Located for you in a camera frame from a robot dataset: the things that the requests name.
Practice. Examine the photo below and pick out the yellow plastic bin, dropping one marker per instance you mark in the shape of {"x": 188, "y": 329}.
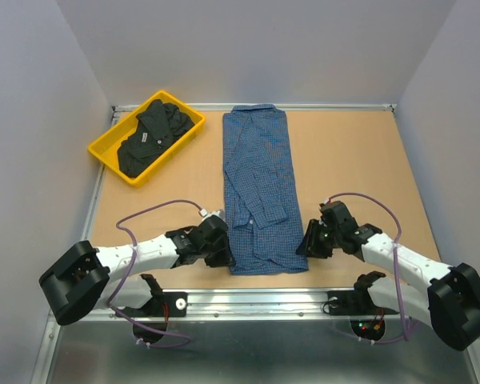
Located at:
{"x": 106, "y": 146}

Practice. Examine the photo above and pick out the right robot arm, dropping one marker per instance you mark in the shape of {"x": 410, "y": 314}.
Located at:
{"x": 407, "y": 267}

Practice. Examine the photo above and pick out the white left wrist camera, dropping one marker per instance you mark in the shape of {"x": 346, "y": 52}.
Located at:
{"x": 209, "y": 213}

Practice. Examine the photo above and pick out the aluminium front rail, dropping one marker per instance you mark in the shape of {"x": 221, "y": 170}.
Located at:
{"x": 260, "y": 304}

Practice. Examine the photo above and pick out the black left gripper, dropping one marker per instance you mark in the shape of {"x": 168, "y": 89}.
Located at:
{"x": 225, "y": 258}

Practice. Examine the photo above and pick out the black striped shirt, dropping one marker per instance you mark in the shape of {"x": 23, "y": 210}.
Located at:
{"x": 158, "y": 128}

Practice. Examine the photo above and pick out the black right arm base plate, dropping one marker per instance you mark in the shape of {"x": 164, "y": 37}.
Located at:
{"x": 351, "y": 303}

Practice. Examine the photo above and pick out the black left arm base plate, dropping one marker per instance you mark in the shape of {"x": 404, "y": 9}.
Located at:
{"x": 164, "y": 304}

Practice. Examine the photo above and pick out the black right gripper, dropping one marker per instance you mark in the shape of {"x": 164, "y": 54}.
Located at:
{"x": 309, "y": 246}

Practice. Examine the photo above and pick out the aluminium back rail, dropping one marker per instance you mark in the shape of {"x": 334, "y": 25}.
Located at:
{"x": 222, "y": 106}

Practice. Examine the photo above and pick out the blue plaid long sleeve shirt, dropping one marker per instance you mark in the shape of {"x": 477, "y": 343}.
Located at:
{"x": 261, "y": 203}

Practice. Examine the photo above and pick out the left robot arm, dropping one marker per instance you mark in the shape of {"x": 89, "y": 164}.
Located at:
{"x": 84, "y": 278}

